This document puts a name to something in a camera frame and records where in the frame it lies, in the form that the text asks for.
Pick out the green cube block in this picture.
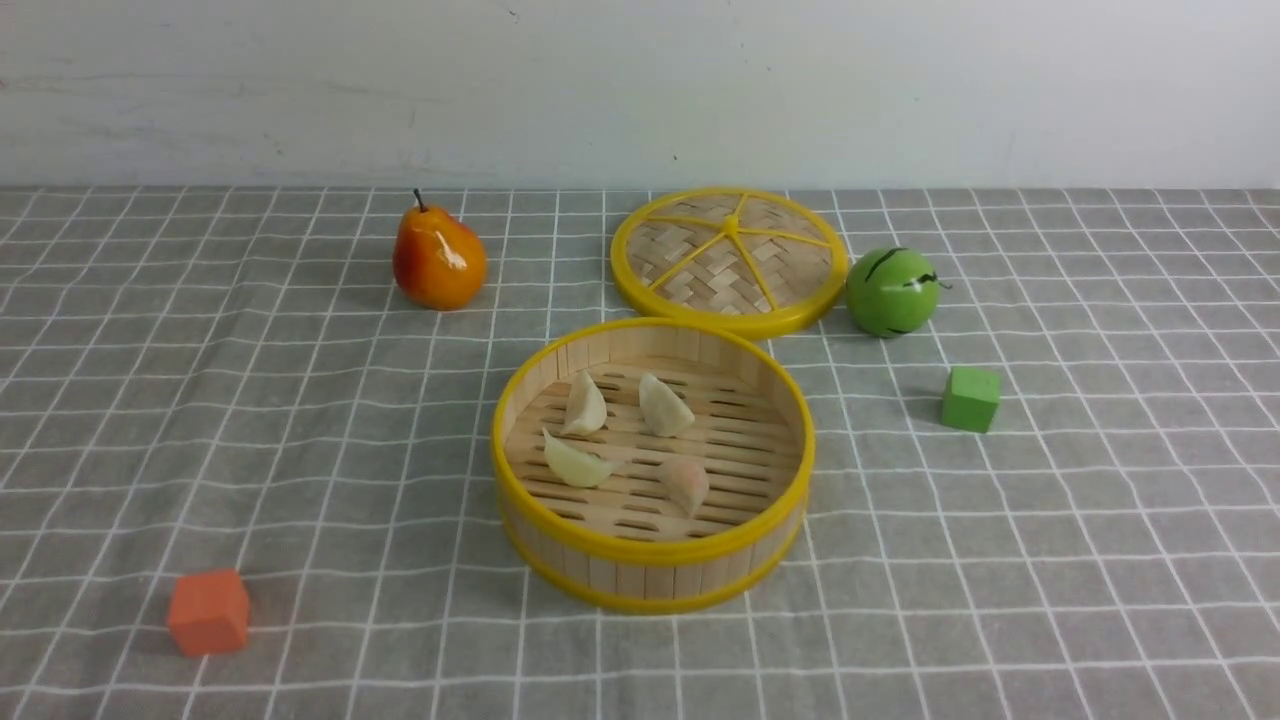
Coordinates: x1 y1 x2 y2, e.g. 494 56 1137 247
940 366 1002 434

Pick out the pink dumpling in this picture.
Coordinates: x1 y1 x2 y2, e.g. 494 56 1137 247
657 456 710 518

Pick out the bamboo steamer tray yellow rim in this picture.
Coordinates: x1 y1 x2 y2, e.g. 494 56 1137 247
492 318 817 614

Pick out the woven bamboo steamer lid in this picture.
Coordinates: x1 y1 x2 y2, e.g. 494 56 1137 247
609 186 851 340

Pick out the orange cube block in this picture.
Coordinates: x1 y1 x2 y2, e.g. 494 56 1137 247
166 568 250 657

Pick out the green toy watermelon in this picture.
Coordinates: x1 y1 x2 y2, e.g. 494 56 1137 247
845 246 952 338

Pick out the white dumpling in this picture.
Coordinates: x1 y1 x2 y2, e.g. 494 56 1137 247
637 372 695 438
562 372 608 436

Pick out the orange red toy pear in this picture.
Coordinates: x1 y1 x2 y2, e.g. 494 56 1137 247
392 188 488 313

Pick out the pale green dumpling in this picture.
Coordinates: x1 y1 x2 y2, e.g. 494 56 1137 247
541 428 625 489

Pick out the grey checked tablecloth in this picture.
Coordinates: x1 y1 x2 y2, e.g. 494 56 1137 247
1 187 1279 719

